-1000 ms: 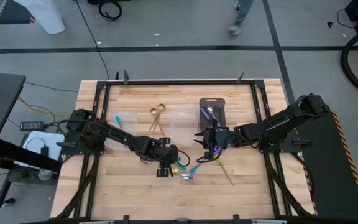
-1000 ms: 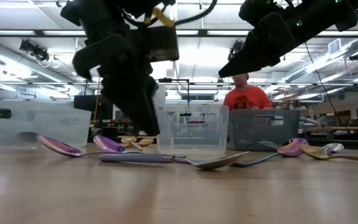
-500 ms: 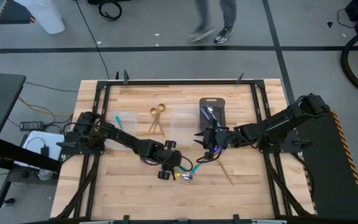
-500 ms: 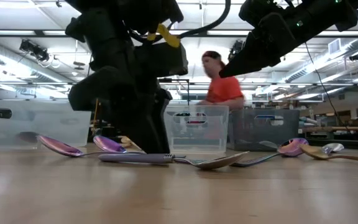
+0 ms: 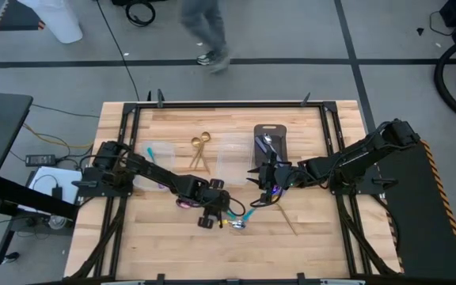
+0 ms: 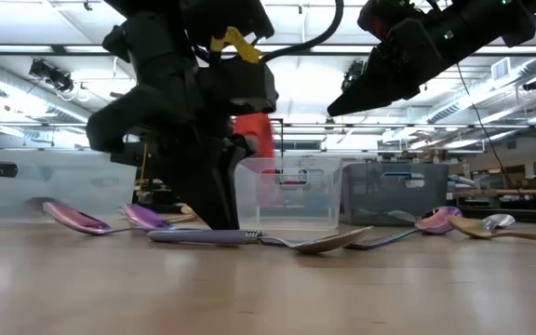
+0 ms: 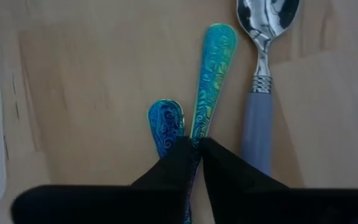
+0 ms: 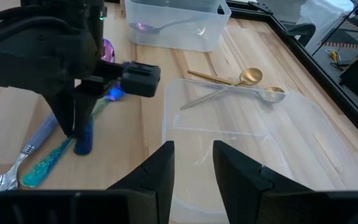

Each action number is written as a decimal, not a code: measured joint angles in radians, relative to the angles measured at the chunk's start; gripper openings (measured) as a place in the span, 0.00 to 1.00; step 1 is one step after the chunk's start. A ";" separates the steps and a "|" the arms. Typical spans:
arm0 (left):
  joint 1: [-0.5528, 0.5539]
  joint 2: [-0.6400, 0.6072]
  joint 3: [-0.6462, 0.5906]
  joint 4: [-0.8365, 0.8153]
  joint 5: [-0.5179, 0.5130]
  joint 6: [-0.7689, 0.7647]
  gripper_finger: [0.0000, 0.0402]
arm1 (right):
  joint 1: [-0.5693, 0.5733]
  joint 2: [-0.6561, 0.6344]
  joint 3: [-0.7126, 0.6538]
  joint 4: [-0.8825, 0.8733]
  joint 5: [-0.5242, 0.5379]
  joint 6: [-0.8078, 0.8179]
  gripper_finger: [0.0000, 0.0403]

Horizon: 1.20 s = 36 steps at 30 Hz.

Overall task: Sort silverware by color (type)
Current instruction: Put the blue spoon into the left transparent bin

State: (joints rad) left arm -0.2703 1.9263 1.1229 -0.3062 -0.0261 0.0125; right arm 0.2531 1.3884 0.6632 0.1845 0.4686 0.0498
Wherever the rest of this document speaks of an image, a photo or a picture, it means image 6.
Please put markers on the person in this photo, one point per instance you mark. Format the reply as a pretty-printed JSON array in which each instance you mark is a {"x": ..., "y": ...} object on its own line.
[{"x": 258, "y": 130}]

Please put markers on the black ceiling-hung device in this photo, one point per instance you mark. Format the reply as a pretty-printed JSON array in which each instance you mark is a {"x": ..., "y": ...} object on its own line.
[
  {"x": 533, "y": 84},
  {"x": 51, "y": 74},
  {"x": 354, "y": 73}
]

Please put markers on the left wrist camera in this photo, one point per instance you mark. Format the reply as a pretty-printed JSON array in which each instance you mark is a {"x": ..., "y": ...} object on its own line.
[{"x": 240, "y": 88}]

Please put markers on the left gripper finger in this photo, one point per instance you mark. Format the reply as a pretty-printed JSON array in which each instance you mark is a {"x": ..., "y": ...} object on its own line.
[
  {"x": 203, "y": 186},
  {"x": 242, "y": 149}
]

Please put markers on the gold spoon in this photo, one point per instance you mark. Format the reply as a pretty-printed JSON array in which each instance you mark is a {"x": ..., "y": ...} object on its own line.
[
  {"x": 470, "y": 228},
  {"x": 179, "y": 218}
]

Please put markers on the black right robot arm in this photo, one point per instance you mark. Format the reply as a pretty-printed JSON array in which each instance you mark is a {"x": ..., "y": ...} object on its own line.
[{"x": 505, "y": 18}]

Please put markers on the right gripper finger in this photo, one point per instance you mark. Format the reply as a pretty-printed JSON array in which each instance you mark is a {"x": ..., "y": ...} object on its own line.
[{"x": 379, "y": 84}]

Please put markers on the clear plastic bin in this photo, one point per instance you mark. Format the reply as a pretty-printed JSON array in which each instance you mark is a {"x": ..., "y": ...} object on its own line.
[
  {"x": 63, "y": 177},
  {"x": 319, "y": 195}
]

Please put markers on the dark grey plastic bin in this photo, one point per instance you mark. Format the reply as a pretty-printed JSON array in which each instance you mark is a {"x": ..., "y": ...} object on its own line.
[{"x": 370, "y": 195}]

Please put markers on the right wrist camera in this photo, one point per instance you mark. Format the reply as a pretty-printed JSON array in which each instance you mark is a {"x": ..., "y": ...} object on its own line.
[{"x": 389, "y": 18}]

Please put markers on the long wooden beam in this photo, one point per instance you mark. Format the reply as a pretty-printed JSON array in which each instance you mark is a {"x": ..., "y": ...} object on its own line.
[{"x": 505, "y": 191}]

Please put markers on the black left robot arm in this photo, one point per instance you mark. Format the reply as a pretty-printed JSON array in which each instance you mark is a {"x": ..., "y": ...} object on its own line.
[{"x": 231, "y": 14}]

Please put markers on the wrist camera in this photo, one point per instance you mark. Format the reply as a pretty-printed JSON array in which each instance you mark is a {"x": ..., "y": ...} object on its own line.
[
  {"x": 240, "y": 88},
  {"x": 389, "y": 18}
]

